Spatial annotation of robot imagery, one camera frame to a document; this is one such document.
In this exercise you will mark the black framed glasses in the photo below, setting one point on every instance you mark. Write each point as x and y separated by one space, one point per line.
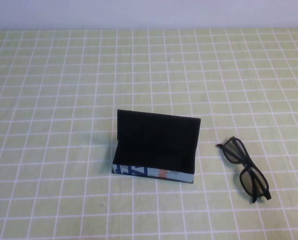
251 166

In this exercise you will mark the green checked tablecloth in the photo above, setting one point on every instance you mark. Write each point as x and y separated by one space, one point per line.
63 75

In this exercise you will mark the black printed glasses case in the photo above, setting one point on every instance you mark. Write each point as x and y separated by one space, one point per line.
153 133

